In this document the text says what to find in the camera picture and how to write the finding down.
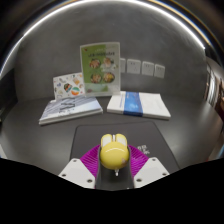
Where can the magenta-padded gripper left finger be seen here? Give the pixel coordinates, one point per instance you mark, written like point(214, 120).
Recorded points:
point(78, 171)

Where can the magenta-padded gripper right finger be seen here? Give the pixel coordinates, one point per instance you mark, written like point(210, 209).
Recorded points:
point(149, 170)

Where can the yellow computer mouse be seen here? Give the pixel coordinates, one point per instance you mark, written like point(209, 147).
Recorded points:
point(114, 151)

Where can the black mouse pad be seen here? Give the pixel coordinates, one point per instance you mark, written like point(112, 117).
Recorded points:
point(116, 131)

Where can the grey striped book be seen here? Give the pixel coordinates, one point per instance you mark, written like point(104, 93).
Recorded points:
point(70, 109)

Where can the white book with blue band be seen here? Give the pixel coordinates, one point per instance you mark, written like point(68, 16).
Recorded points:
point(139, 104)

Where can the white card with colourful stickers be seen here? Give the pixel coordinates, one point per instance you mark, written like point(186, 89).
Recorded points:
point(68, 86)

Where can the green food menu stand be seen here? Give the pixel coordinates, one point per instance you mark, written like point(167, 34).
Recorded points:
point(100, 68)

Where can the white wall socket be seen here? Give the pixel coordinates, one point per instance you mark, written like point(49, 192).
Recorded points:
point(147, 68)
point(159, 71)
point(122, 65)
point(133, 66)

